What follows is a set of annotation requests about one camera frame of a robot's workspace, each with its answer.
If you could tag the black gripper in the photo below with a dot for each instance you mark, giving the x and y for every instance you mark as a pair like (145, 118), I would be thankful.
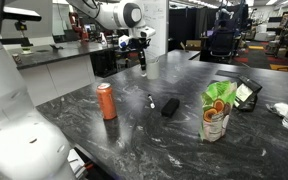
(143, 43)

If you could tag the white ceramic mug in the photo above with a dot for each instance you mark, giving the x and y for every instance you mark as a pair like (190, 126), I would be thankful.
(153, 70)

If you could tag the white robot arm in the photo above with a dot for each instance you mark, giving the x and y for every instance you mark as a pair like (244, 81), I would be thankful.
(114, 13)

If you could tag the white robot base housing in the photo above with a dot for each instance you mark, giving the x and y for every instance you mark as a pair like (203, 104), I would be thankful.
(20, 133)

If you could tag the white marker with black cap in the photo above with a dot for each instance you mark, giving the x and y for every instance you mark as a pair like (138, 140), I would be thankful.
(151, 101)

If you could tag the white whiteboard panel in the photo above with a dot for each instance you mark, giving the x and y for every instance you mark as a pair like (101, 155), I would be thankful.
(155, 23)

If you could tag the brown cardboard box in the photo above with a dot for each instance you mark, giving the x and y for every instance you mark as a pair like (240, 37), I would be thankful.
(193, 44)

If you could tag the black rectangular eraser block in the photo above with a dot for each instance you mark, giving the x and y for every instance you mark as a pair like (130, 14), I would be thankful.
(170, 107)

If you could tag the orange soda can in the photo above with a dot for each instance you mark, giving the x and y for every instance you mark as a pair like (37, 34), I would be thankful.
(106, 101)

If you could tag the red machine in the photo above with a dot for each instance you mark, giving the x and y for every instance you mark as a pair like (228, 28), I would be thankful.
(80, 26)

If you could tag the black office chair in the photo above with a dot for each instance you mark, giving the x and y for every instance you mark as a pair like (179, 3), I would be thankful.
(221, 45)

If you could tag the white cabinet with dark counter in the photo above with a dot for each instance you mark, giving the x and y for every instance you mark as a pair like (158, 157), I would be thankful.
(57, 66)

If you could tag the green snack bag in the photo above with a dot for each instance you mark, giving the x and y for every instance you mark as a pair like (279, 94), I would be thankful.
(215, 111)

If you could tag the black pouch with white label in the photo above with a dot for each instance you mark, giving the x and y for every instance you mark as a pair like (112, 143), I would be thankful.
(247, 93)

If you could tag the small can on counter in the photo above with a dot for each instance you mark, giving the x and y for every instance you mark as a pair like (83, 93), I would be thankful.
(16, 58)

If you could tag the white and blue wrist camera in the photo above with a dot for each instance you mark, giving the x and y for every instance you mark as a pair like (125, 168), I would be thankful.
(124, 41)

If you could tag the black camera on stand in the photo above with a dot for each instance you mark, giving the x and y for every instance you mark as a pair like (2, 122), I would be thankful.
(20, 20)

